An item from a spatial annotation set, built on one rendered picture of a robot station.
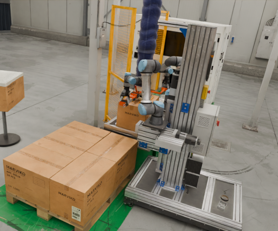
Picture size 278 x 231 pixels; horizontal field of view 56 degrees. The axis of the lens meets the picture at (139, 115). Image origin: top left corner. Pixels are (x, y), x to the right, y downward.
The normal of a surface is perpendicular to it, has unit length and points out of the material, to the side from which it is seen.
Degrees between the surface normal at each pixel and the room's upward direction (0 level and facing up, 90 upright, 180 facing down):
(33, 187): 90
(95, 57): 90
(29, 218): 0
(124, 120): 90
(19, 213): 0
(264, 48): 90
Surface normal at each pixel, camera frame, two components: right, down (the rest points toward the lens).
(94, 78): -0.40, 0.31
